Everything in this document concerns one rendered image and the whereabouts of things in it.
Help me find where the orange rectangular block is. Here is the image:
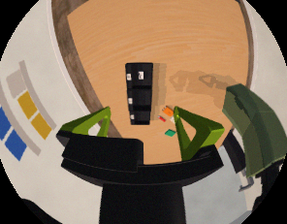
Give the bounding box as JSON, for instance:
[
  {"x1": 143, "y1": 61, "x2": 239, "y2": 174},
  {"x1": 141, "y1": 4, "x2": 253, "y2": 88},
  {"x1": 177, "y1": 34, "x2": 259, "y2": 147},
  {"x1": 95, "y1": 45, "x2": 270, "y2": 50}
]
[{"x1": 163, "y1": 106, "x2": 173, "y2": 116}]

